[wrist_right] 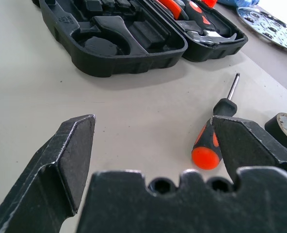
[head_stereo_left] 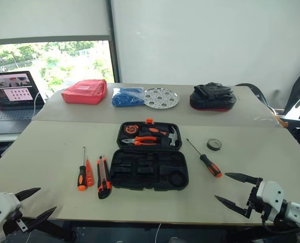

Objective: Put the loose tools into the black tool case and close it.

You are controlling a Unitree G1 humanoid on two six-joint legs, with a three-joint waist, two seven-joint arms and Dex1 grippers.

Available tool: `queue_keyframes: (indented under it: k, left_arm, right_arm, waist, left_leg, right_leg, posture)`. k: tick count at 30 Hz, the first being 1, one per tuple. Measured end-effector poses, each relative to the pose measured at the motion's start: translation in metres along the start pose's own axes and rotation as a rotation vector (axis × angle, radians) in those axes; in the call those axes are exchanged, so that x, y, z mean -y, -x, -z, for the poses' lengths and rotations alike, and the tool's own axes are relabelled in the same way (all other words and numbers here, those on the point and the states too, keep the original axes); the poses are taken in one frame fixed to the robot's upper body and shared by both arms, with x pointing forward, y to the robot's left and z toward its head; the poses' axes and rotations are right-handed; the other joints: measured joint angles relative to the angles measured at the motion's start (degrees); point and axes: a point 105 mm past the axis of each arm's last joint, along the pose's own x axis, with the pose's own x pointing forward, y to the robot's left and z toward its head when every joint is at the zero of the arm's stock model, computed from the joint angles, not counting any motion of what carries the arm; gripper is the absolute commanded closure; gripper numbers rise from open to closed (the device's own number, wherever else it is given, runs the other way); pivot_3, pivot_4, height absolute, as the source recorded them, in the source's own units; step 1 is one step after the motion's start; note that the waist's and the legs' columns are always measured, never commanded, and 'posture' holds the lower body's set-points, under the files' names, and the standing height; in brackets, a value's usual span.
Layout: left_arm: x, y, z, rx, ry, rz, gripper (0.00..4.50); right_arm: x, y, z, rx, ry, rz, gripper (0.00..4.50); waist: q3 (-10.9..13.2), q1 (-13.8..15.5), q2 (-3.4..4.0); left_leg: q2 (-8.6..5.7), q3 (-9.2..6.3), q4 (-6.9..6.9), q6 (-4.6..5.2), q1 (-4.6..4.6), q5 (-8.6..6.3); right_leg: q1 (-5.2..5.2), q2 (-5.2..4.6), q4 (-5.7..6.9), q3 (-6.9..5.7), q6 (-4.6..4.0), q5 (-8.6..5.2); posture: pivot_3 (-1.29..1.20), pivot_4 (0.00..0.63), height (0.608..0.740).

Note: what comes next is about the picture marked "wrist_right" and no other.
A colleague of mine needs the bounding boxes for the claw hammer black orange handle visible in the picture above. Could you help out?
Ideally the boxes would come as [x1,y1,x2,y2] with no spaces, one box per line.
[177,0,238,47]

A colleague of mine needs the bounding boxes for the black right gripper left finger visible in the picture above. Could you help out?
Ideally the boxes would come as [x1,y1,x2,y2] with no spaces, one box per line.
[0,114,96,233]

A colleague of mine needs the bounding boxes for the blue plastic bag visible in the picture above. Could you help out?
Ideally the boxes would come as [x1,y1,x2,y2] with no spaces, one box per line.
[217,0,258,7]

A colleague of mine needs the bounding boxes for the orange black handle screwdriver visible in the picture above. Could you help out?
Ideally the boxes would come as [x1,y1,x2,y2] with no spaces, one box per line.
[191,72,240,170]

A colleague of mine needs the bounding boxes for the orange handle pliers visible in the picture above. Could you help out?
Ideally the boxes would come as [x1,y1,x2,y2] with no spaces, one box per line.
[157,0,183,19]

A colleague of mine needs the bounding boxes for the black tool case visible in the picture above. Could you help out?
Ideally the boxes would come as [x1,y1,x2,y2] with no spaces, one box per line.
[32,0,249,78]

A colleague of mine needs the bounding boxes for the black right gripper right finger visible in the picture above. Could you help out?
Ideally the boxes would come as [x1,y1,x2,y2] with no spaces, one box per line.
[210,115,287,183]

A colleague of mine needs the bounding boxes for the perforated metal plate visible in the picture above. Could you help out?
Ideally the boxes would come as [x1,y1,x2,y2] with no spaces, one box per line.
[237,6,287,54]

